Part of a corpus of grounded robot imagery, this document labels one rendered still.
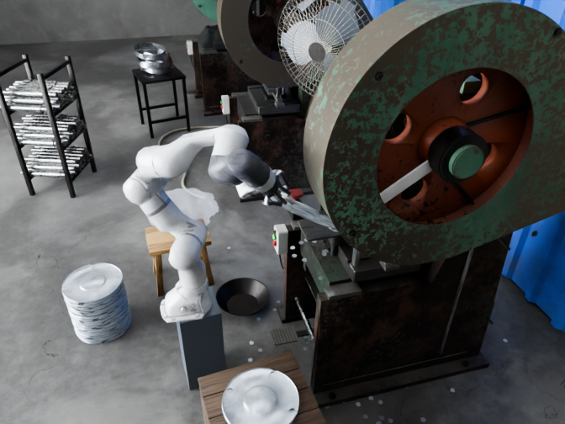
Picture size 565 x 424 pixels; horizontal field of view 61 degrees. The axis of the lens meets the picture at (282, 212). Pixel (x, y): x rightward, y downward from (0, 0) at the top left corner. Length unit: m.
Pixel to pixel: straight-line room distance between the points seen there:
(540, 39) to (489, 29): 0.17
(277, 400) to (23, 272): 1.95
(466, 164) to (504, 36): 0.34
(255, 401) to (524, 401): 1.31
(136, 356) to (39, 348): 0.51
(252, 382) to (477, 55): 1.39
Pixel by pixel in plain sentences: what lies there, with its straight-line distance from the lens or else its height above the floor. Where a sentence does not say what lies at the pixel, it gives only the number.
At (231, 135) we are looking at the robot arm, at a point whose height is 1.34.
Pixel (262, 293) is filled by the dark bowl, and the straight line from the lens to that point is 2.78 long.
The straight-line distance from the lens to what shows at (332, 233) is 1.99.
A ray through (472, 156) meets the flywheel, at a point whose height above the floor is 1.35.
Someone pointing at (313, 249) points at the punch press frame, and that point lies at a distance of 2.12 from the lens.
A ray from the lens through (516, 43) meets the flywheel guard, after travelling 1.45.
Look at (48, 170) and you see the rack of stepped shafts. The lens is 4.03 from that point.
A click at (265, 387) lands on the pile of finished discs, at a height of 0.37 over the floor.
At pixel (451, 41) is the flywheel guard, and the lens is 1.33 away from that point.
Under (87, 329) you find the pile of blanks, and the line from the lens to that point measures 2.67.
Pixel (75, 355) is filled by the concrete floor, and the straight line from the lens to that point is 2.72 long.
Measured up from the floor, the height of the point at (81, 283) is 0.30.
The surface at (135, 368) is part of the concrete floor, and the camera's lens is 2.57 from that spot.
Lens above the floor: 1.96
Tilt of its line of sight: 34 degrees down
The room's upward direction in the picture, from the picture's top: 1 degrees clockwise
